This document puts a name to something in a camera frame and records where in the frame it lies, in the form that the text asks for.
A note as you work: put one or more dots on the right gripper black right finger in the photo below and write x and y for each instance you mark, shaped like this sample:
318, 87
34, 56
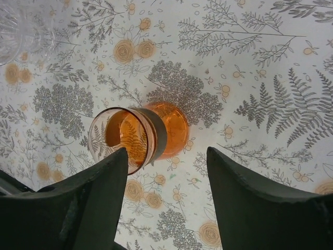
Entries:
255, 212

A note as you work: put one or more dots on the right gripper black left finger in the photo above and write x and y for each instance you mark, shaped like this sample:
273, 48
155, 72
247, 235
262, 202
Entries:
79, 212

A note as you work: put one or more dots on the clear glass dripper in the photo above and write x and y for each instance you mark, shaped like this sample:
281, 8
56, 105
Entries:
25, 29

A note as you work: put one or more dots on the orange glass carafe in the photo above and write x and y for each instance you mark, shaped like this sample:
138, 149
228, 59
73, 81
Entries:
153, 132

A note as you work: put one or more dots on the floral patterned tablecloth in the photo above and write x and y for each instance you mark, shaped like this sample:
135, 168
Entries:
253, 78

